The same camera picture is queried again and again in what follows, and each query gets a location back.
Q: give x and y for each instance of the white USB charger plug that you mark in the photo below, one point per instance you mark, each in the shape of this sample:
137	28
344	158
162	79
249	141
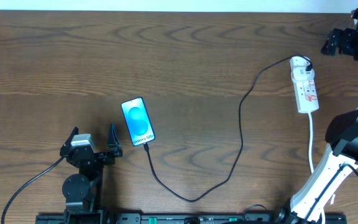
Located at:
299	74

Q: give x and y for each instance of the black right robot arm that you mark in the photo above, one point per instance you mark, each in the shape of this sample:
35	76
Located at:
341	154

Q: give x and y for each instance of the white power strip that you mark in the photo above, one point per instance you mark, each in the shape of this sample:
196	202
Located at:
305	92

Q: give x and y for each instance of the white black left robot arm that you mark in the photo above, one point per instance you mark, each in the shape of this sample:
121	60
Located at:
82	191

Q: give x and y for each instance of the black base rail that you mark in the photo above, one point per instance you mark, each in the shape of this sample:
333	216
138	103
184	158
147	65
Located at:
136	218

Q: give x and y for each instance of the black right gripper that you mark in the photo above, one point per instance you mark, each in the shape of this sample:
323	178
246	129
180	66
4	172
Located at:
342	43

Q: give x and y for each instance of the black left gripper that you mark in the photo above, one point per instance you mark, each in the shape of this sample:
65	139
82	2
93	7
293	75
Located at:
96	155

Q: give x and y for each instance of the blue Galaxy smartphone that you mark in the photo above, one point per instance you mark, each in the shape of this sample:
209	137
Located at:
138	121

